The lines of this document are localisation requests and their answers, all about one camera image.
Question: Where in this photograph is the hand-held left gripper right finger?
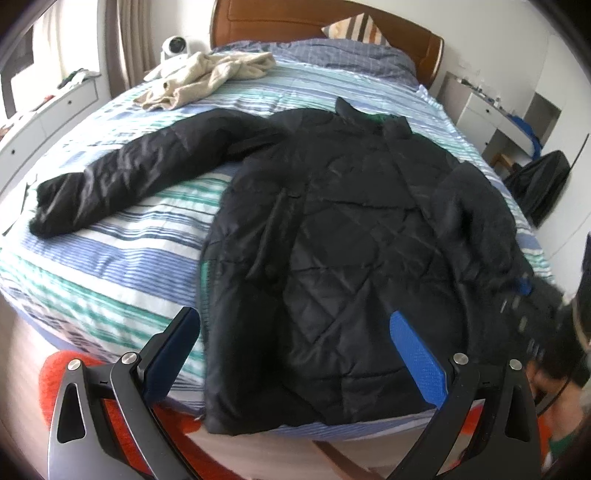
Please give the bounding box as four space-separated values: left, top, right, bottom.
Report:
389 311 542 480

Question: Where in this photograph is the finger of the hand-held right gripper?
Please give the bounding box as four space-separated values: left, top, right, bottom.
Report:
501 273 537 324

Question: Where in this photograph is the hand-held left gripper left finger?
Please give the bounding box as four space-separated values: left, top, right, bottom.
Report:
46 305 204 480

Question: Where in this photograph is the black quilted jacket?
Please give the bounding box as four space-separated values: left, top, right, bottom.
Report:
28 97 564 435

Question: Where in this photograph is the person's right hand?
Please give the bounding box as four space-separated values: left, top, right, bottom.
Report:
530 362 585 418

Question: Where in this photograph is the orange rug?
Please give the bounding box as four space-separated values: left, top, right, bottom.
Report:
39 350 481 480

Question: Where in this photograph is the black bag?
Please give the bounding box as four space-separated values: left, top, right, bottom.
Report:
502 150 573 227

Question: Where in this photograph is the striped blue green bedspread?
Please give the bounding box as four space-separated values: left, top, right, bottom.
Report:
0 39 555 444

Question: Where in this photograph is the blue cloth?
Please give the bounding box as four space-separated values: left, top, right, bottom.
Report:
515 115 548 160

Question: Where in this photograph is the white desk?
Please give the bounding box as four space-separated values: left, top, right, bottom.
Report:
455 74 562 162

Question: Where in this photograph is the white dresser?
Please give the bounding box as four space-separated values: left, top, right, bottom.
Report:
0 71 114 195

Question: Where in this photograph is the beige garment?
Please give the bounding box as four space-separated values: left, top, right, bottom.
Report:
134 51 277 112

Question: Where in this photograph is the blue checked pillow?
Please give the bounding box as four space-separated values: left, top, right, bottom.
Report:
216 39 419 86

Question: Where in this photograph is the striped pillow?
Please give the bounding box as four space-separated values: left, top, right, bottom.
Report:
322 13 394 47

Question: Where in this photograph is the white round fan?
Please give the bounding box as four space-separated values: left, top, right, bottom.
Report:
161 34 206 64

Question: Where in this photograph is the beige curtain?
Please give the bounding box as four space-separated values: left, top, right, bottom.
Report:
104 0 162 97

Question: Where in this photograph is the wooden headboard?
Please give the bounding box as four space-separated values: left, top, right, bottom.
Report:
210 0 445 89

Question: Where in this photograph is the black cable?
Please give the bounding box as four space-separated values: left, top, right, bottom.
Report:
536 360 583 416

